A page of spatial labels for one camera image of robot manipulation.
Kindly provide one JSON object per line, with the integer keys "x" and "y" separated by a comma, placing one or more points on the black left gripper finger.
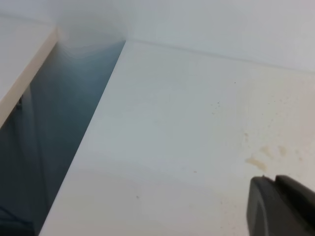
{"x": 280, "y": 207}

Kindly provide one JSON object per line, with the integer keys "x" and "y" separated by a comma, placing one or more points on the white side table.
{"x": 24, "y": 46}

